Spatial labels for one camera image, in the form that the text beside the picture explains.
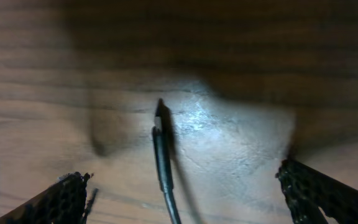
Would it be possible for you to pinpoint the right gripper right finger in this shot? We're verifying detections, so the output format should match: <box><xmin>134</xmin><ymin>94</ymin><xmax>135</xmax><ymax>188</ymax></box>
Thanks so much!
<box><xmin>275</xmin><ymin>159</ymin><xmax>358</xmax><ymax>224</ymax></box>

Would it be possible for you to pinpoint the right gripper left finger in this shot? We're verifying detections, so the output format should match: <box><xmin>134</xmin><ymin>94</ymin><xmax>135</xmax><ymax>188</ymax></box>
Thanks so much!
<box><xmin>0</xmin><ymin>172</ymin><xmax>98</xmax><ymax>224</ymax></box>

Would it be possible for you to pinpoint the black USB charging cable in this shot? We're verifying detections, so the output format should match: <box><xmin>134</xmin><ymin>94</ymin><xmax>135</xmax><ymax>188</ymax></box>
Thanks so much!
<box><xmin>152</xmin><ymin>98</ymin><xmax>183</xmax><ymax>224</ymax></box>

